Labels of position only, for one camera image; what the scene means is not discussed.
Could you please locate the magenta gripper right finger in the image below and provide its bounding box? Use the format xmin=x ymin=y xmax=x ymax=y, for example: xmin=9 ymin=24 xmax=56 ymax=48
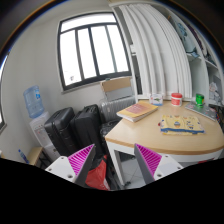
xmin=134 ymin=144 xmax=183 ymax=184

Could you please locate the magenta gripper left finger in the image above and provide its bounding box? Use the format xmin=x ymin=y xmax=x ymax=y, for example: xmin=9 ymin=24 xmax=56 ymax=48
xmin=46 ymin=144 xmax=95 ymax=186

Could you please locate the red plastic bag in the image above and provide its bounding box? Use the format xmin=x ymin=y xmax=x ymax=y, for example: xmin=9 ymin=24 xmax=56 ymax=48
xmin=85 ymin=160 xmax=110 ymax=191

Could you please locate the small wooden side table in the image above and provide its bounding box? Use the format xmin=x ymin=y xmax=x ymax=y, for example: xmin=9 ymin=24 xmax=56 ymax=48
xmin=28 ymin=147 xmax=47 ymax=167

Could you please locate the white and wood desk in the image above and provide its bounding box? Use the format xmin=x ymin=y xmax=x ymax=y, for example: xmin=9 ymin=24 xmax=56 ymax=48
xmin=105 ymin=101 xmax=224 ymax=185

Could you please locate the black suitcase left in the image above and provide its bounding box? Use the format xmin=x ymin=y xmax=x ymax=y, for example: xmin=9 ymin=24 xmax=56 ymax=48
xmin=44 ymin=107 xmax=77 ymax=156

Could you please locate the black suitcase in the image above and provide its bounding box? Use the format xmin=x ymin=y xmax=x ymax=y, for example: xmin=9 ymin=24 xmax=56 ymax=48
xmin=44 ymin=107 xmax=77 ymax=156
xmin=70 ymin=104 xmax=105 ymax=156

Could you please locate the black suitcase middle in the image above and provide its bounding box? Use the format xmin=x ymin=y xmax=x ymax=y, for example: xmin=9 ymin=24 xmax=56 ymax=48
xmin=70 ymin=104 xmax=105 ymax=156

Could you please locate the small blue bottle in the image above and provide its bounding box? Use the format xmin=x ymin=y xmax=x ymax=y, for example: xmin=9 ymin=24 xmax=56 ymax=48
xmin=18 ymin=149 xmax=29 ymax=164

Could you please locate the white water dispenser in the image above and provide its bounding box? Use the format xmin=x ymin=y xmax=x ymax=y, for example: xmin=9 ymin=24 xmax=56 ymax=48
xmin=30 ymin=112 xmax=60 ymax=161

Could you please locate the yellow and red book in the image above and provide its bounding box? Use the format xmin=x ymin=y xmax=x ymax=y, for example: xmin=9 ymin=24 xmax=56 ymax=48
xmin=117 ymin=101 xmax=158 ymax=122

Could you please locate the clear small plastic box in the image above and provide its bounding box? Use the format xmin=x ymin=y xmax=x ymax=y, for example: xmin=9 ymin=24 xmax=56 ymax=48
xmin=149 ymin=94 xmax=163 ymax=106

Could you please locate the silver hard suitcase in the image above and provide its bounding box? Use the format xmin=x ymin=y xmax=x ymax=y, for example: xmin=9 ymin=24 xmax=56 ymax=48
xmin=99 ymin=96 xmax=135 ymax=122

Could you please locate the red and white jar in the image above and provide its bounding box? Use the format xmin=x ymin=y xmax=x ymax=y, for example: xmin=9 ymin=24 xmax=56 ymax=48
xmin=171 ymin=93 xmax=182 ymax=106

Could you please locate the blue water bottle jug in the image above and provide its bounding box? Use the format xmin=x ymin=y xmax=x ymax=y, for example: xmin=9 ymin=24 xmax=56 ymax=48
xmin=23 ymin=85 xmax=44 ymax=119

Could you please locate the grey flat book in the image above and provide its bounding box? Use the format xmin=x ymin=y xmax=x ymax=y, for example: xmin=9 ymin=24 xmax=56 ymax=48
xmin=185 ymin=102 xmax=216 ymax=121

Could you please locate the green can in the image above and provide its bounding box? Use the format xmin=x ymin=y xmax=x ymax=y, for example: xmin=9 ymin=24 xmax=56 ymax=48
xmin=196 ymin=93 xmax=204 ymax=106

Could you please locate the cardboard box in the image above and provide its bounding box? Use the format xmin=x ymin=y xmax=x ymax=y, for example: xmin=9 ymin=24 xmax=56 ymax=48
xmin=101 ymin=77 xmax=132 ymax=101

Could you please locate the white shelf unit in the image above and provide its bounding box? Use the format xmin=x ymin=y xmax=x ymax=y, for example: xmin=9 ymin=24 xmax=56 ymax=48
xmin=168 ymin=10 xmax=224 ymax=106

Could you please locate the black framed window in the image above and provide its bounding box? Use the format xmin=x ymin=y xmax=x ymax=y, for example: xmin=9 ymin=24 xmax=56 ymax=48
xmin=57 ymin=12 xmax=130 ymax=91

